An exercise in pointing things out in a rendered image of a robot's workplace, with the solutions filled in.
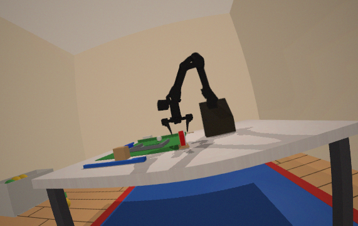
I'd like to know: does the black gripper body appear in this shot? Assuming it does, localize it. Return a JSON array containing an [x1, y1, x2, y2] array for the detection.
[[161, 107, 193, 126]]

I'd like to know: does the green putting mat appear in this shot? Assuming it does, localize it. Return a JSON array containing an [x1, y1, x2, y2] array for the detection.
[[95, 136, 180, 161]]

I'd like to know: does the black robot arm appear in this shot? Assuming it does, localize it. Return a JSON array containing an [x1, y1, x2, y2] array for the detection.
[[157, 53, 218, 111]]

